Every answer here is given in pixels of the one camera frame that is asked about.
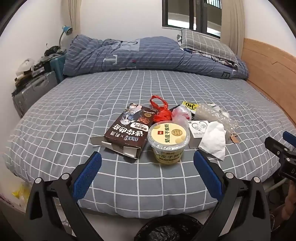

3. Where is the white tissue paper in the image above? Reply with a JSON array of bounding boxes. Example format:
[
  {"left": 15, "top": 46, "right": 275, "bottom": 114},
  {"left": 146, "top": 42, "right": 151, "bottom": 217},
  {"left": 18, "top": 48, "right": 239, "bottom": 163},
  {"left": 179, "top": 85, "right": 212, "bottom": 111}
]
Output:
[{"left": 199, "top": 121, "right": 226, "bottom": 161}]

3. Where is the white earphone box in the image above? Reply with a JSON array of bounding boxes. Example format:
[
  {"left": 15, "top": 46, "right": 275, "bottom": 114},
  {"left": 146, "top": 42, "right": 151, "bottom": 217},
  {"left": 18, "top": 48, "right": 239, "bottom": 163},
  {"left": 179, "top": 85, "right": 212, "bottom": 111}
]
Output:
[{"left": 188, "top": 120, "right": 209, "bottom": 149}]

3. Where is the yellow snack wrapper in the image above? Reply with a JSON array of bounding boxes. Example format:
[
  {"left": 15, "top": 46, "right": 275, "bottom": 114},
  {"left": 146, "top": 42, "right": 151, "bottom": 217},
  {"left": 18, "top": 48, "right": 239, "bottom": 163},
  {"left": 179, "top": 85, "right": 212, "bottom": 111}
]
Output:
[{"left": 181, "top": 101, "right": 199, "bottom": 113}]

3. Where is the pink white plastic bag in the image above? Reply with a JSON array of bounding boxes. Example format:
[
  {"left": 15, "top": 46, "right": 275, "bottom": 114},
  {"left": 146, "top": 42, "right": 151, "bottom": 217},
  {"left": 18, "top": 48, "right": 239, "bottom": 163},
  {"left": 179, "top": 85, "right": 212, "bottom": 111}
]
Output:
[{"left": 171, "top": 105, "right": 192, "bottom": 129}]

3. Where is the brown cookie box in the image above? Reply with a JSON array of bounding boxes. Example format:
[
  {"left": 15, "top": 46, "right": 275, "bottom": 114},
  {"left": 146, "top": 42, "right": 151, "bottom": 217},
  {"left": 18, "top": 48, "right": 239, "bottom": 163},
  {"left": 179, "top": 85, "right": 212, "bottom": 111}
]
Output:
[{"left": 90, "top": 103, "right": 157, "bottom": 159}]

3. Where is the red plastic bag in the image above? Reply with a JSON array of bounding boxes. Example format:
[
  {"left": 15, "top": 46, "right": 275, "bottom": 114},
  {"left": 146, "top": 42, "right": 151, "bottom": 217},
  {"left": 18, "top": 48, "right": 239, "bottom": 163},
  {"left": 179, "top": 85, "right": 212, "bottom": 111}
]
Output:
[{"left": 149, "top": 95, "right": 172, "bottom": 123}]

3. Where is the black lined trash bin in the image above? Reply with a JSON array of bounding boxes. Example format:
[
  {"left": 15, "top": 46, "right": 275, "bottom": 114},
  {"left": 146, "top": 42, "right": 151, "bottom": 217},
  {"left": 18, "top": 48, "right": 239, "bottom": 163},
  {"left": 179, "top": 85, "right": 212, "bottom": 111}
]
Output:
[{"left": 134, "top": 214, "right": 203, "bottom": 241}]

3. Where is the person's right hand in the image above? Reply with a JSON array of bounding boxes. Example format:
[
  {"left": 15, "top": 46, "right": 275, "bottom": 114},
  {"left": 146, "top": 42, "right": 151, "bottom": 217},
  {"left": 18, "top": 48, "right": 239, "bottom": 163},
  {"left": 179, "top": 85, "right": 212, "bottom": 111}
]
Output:
[{"left": 281, "top": 193, "right": 295, "bottom": 220}]

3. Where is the yellow plastic bag on floor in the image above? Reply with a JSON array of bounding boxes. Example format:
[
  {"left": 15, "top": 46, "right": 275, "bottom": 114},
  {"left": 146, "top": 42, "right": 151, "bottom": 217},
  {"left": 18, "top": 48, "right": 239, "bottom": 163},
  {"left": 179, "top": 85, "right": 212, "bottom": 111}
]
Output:
[{"left": 12, "top": 182, "right": 31, "bottom": 208}]

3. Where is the brown paper tag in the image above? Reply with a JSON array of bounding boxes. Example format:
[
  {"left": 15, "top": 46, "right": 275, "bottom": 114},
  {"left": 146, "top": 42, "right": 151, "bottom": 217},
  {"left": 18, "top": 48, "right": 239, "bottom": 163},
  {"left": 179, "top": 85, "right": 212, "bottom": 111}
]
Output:
[{"left": 230, "top": 133, "right": 240, "bottom": 144}]

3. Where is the wooden headboard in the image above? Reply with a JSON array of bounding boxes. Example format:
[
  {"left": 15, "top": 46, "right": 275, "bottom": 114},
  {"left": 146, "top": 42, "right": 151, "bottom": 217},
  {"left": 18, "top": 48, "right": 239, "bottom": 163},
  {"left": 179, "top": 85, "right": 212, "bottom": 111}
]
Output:
[{"left": 241, "top": 38, "right": 296, "bottom": 123}]

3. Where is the grey checkered bed sheet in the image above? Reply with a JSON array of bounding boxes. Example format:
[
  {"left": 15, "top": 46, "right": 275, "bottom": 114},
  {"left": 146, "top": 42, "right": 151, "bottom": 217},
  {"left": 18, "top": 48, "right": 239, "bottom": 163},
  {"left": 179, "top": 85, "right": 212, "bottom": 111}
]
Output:
[{"left": 4, "top": 70, "right": 295, "bottom": 218}]

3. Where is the beige curtain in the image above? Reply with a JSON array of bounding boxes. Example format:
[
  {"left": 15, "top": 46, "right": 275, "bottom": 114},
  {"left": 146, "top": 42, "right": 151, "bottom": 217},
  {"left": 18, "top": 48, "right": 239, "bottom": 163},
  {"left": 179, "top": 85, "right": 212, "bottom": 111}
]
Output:
[{"left": 220, "top": 0, "right": 245, "bottom": 58}]

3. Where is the grey suitcase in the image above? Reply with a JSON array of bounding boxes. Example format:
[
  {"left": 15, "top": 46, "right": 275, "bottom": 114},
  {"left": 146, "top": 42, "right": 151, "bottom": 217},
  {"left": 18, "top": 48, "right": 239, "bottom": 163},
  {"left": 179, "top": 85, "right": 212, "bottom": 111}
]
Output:
[{"left": 11, "top": 71, "right": 58, "bottom": 118}]

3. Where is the grey checkered pillow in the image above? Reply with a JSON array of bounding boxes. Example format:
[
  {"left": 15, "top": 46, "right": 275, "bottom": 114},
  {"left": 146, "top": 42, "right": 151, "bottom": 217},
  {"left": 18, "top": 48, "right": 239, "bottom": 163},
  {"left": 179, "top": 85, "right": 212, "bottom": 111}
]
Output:
[{"left": 180, "top": 29, "right": 238, "bottom": 64}]

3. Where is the dark framed window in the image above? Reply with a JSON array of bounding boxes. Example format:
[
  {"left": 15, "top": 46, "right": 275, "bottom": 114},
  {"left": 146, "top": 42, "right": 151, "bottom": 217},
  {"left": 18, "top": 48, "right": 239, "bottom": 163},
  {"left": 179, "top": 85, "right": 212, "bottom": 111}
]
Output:
[{"left": 162, "top": 0, "right": 222, "bottom": 38}]

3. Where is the clutter pile on suitcase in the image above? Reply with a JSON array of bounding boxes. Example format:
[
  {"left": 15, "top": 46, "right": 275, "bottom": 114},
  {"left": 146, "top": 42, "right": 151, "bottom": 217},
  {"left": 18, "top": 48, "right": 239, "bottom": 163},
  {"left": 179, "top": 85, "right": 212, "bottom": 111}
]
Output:
[{"left": 15, "top": 46, "right": 66, "bottom": 88}]

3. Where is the teal plastic crate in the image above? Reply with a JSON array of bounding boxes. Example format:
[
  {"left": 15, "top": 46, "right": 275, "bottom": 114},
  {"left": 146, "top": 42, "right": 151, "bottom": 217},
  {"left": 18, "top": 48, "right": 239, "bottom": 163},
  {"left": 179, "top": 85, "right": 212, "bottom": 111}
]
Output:
[{"left": 50, "top": 55, "right": 66, "bottom": 83}]

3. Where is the blue striped quilt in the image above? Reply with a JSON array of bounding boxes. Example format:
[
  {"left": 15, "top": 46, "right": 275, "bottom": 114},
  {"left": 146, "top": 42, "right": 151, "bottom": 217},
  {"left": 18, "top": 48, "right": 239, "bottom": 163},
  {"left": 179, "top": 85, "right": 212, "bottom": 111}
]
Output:
[{"left": 63, "top": 35, "right": 249, "bottom": 79}]

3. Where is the blue desk lamp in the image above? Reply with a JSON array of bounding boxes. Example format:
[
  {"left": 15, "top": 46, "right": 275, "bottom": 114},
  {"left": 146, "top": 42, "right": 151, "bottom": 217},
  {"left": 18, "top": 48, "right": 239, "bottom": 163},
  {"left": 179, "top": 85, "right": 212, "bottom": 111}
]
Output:
[{"left": 59, "top": 25, "right": 73, "bottom": 47}]

